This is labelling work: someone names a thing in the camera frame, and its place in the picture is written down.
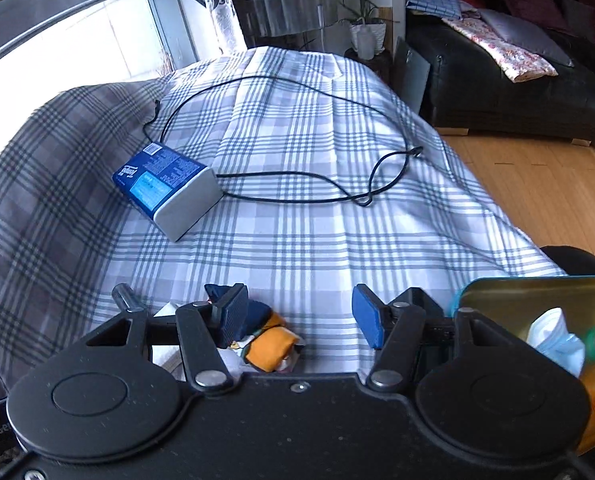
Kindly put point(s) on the blue face mask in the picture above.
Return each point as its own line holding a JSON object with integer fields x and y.
{"x": 552, "y": 337}

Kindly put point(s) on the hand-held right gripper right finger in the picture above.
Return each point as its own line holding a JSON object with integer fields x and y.
{"x": 367, "y": 320}

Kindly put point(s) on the blue tissue pack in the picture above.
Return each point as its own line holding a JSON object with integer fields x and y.
{"x": 162, "y": 185}

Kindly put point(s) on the grey plaid blanket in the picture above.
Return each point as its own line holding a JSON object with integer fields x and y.
{"x": 302, "y": 160}

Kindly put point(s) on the orange navy patterned cloth pouch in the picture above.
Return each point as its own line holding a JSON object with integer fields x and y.
{"x": 267, "y": 347}

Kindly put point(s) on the wooden plant stand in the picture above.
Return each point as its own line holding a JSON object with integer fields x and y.
{"x": 372, "y": 67}

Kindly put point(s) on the black board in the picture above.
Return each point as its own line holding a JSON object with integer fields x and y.
{"x": 410, "y": 72}

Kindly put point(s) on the potted plant with white pot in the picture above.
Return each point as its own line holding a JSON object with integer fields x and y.
{"x": 367, "y": 37}

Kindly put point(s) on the white patterned curtain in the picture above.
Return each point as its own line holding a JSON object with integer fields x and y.
{"x": 220, "y": 5}

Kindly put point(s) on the grey side table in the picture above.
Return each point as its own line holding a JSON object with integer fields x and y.
{"x": 287, "y": 15}

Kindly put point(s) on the black sofa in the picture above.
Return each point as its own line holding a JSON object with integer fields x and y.
{"x": 502, "y": 100}

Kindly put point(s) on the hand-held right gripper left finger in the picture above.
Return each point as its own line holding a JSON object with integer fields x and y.
{"x": 232, "y": 312}

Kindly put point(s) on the floral blanket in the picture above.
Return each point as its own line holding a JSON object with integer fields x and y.
{"x": 507, "y": 55}

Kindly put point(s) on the black round stool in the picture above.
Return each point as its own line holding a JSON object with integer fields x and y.
{"x": 572, "y": 260}

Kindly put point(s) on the black bottle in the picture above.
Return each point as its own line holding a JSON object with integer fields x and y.
{"x": 124, "y": 294}

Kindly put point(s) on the grey pillow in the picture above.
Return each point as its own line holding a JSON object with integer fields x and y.
{"x": 527, "y": 35}

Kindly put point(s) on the teal metal tin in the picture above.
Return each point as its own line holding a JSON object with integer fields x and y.
{"x": 527, "y": 300}

